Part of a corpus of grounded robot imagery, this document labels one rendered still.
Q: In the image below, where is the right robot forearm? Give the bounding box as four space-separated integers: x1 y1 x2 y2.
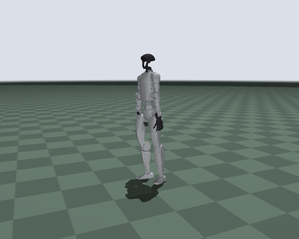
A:
136 98 143 114

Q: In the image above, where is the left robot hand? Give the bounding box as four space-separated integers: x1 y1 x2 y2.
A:
153 113 163 131

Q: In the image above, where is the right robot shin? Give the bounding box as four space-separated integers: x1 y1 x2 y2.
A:
140 146 150 175

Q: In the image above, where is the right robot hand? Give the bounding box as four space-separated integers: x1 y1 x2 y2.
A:
137 112 149 126

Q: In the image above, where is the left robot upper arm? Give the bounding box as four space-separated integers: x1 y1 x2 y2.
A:
151 73 160 99

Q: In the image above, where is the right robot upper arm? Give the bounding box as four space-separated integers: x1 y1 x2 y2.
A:
135 75 141 99

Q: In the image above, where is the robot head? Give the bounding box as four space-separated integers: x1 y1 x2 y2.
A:
141 54 155 73

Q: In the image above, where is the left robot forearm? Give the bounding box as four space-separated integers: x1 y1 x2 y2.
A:
153 92 161 117

